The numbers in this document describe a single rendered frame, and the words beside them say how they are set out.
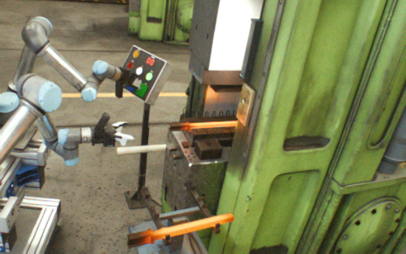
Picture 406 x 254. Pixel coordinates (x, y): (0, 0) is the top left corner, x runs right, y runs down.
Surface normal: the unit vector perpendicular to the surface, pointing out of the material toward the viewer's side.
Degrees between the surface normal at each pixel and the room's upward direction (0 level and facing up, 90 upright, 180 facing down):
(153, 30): 90
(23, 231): 0
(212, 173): 90
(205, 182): 90
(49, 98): 85
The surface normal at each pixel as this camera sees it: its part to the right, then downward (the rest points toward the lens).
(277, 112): 0.36, 0.47
